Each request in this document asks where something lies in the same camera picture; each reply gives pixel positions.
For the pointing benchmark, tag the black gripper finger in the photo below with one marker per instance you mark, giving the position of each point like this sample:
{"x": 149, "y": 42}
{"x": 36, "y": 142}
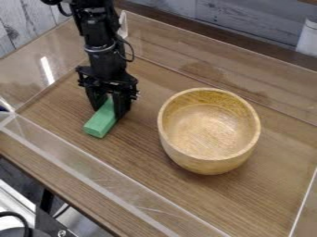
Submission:
{"x": 98, "y": 96}
{"x": 122, "y": 103}

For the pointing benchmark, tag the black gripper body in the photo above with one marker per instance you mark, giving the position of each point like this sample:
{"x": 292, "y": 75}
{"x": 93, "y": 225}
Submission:
{"x": 106, "y": 70}

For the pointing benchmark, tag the green rectangular block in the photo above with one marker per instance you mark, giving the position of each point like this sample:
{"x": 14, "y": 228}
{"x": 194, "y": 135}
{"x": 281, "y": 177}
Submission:
{"x": 102, "y": 121}

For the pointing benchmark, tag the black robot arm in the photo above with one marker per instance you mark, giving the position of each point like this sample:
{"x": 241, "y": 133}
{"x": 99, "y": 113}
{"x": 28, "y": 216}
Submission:
{"x": 97, "y": 21}

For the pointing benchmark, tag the light wooden bowl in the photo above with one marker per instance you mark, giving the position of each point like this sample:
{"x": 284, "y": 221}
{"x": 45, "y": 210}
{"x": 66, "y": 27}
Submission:
{"x": 209, "y": 130}

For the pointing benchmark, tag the black metal table leg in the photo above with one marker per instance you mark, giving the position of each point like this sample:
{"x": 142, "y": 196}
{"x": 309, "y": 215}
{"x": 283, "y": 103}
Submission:
{"x": 47, "y": 201}

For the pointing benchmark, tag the white cylinder container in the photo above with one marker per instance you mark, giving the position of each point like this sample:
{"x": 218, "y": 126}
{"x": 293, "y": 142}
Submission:
{"x": 307, "y": 44}

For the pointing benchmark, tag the clear acrylic corner bracket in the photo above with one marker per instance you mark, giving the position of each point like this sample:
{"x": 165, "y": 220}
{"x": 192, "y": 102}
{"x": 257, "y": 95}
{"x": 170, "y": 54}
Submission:
{"x": 123, "y": 29}

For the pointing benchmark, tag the clear acrylic tray wall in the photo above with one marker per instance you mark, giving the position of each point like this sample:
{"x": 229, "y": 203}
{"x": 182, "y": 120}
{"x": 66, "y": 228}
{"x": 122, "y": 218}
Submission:
{"x": 118, "y": 178}

